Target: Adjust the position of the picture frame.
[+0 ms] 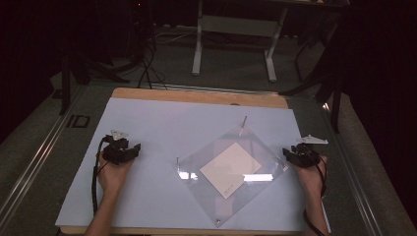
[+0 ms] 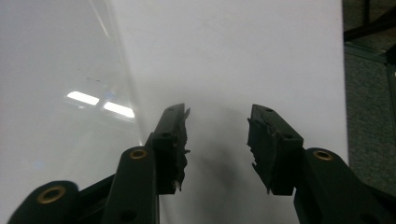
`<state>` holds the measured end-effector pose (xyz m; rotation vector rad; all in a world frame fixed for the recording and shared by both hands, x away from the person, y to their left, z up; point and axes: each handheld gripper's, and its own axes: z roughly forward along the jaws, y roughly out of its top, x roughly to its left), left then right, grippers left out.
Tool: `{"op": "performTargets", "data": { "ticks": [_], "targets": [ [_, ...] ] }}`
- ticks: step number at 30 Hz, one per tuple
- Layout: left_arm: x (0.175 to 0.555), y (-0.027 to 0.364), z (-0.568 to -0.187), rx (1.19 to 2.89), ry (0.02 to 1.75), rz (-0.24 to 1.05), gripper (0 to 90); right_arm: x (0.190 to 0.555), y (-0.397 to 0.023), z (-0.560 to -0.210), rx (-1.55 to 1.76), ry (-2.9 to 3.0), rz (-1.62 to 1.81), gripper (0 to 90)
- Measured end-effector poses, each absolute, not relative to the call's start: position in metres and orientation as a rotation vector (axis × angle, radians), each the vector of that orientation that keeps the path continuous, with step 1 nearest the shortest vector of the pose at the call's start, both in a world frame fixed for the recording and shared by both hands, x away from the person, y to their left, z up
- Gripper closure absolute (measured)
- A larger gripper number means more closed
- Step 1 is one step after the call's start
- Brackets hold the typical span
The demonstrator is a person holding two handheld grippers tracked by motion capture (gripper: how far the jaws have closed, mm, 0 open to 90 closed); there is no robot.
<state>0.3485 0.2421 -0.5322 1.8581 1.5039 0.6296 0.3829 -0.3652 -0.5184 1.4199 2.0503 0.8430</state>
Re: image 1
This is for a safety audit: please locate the metal floor rail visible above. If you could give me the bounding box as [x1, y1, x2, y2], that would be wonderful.
[322, 102, 391, 236]
[0, 86, 87, 225]

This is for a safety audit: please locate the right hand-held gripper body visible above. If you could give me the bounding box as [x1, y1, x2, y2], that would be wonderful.
[289, 134, 329, 169]

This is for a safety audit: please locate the black stand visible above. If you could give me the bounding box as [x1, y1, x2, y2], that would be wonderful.
[279, 19, 346, 134]
[58, 53, 132, 116]

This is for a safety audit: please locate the clear acrylic photo frame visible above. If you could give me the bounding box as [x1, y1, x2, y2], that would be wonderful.
[174, 115, 291, 228]

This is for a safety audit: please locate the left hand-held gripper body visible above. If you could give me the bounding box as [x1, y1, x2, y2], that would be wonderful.
[101, 129, 133, 165]

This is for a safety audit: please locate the black floor socket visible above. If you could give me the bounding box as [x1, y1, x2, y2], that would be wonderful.
[66, 114, 91, 129]

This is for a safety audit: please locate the person's left hand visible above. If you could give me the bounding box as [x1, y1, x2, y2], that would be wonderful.
[96, 150, 136, 199]

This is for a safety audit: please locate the white metal desk frame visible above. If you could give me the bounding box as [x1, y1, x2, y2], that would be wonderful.
[191, 0, 351, 84]

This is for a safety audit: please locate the white floor cable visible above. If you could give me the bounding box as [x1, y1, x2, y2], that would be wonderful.
[152, 29, 199, 46]

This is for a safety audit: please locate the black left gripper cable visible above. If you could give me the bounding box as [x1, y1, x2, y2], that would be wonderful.
[90, 135, 111, 216]

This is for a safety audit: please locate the light blue table mat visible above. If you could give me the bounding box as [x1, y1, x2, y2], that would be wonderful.
[54, 96, 332, 234]

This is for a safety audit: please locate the person's right hand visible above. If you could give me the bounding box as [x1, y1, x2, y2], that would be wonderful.
[292, 155, 328, 202]

